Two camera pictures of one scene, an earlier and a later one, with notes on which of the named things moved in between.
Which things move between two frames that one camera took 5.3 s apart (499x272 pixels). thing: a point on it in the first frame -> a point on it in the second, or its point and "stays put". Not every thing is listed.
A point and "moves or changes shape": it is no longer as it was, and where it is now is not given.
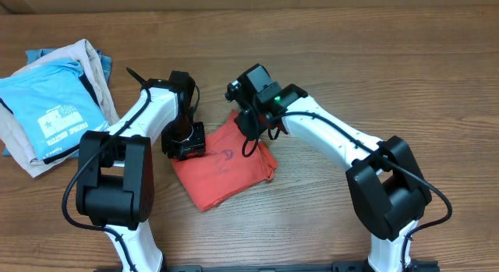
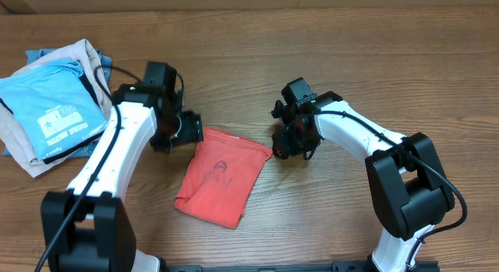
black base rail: x=336 y=266 stays put
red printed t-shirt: x=232 y=164 moves or changes shape
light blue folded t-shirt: x=54 y=106 stays put
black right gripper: x=243 y=124 -> x=283 y=147
